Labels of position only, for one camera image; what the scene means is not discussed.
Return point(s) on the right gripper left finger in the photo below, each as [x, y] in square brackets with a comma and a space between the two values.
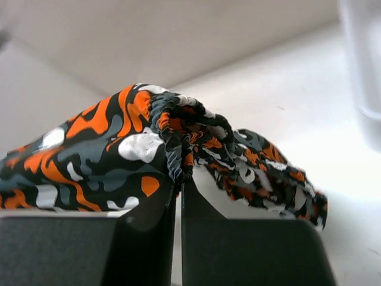
[133, 249]

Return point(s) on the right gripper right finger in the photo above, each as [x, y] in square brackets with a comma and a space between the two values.
[221, 251]

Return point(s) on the orange camouflage shorts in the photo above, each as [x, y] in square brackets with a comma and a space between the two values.
[115, 154]

